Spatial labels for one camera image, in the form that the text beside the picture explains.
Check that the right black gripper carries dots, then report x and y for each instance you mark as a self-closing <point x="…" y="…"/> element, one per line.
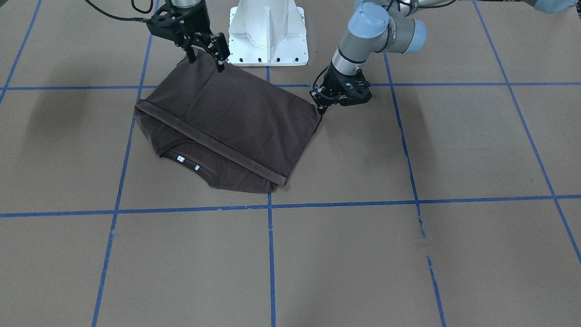
<point x="198" y="22"/>

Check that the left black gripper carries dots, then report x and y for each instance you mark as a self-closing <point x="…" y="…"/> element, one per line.
<point x="333" y="77"/>

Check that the brown t-shirt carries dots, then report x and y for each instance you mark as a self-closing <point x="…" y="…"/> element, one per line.
<point x="234" y="130"/>

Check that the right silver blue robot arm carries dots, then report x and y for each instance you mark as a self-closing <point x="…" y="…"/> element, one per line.
<point x="183" y="4"/>

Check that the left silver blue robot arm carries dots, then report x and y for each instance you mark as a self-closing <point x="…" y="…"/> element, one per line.
<point x="376" y="26"/>

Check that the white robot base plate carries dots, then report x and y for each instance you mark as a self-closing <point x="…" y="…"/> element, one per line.
<point x="267" y="33"/>

